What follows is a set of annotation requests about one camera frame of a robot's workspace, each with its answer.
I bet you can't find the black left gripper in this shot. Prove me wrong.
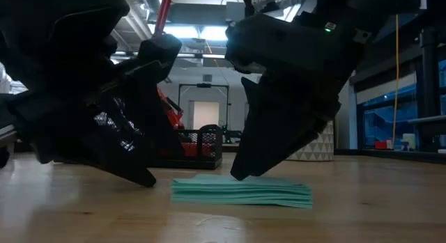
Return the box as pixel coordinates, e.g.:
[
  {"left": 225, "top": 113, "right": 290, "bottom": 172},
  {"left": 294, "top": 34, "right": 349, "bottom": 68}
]
[{"left": 0, "top": 8, "right": 185, "bottom": 187}]

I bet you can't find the black aluminium table frame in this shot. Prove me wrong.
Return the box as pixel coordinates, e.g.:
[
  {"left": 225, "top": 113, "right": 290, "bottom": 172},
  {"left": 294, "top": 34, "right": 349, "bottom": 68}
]
[{"left": 334, "top": 148, "right": 446, "bottom": 164}]

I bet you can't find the black mesh desk organizer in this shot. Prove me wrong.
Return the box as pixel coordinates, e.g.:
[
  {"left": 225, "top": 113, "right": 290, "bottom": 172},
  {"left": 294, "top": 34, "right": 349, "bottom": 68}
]
[{"left": 93, "top": 110, "right": 224, "bottom": 170}]

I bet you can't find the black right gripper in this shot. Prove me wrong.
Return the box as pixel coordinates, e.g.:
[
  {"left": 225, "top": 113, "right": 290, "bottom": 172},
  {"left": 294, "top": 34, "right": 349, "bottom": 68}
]
[{"left": 224, "top": 11, "right": 372, "bottom": 182}]

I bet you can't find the black rig post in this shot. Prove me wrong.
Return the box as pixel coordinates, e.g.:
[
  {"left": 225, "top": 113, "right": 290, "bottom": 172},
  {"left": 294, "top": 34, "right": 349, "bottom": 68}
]
[{"left": 419, "top": 25, "right": 443, "bottom": 153}]

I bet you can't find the ceiling light fixture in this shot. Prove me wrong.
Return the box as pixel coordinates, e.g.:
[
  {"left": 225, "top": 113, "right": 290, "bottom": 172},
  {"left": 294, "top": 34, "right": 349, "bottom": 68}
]
[{"left": 148, "top": 23, "right": 227, "bottom": 42}]

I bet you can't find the black gantry frame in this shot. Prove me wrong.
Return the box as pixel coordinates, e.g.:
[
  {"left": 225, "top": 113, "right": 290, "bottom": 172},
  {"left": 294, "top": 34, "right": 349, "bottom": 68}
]
[{"left": 178, "top": 82, "right": 231, "bottom": 132}]

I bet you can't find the teal sticky note pad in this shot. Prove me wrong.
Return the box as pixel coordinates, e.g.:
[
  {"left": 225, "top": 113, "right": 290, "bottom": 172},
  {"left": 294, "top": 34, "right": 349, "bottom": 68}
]
[{"left": 170, "top": 173, "right": 314, "bottom": 210}]

